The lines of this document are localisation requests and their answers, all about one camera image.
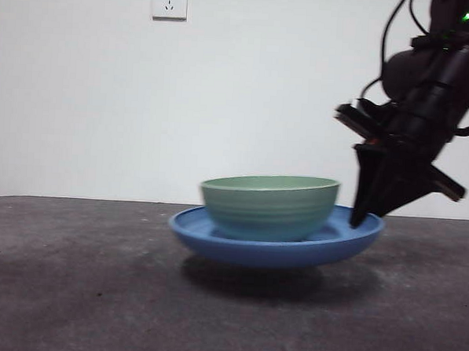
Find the blue round plate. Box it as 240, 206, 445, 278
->
166, 196, 387, 276

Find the white wall socket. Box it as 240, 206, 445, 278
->
150, 0, 189, 24

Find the green ribbed bowl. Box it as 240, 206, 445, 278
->
196, 170, 343, 247

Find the black looped right arm cable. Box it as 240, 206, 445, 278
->
357, 0, 410, 105

